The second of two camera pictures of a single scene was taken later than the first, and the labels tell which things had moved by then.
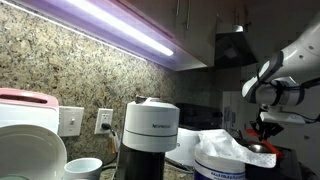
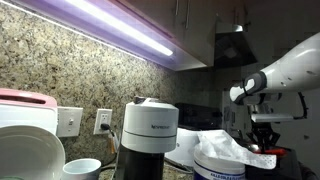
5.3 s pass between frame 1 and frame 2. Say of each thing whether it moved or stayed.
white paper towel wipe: stayed
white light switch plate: stayed
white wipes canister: stayed
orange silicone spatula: moved
